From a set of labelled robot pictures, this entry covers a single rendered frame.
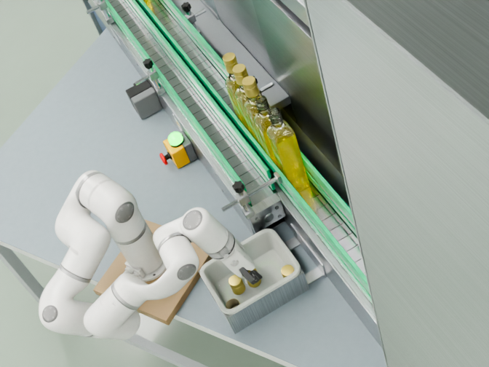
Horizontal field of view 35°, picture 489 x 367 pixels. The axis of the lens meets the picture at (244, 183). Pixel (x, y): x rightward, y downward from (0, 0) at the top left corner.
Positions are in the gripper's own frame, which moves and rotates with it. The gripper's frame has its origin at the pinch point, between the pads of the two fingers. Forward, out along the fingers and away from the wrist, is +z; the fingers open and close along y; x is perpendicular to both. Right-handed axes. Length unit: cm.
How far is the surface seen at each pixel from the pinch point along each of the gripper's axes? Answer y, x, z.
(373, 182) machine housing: -79, -30, -108
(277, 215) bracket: 10.1, -13.6, 2.9
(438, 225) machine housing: -88, -31, -112
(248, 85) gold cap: 24.0, -28.8, -26.9
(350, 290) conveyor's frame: -22.5, -17.3, 0.1
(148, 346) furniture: 38, 52, 51
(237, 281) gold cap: -0.3, 4.2, 0.3
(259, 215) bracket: 10.0, -10.1, -2.0
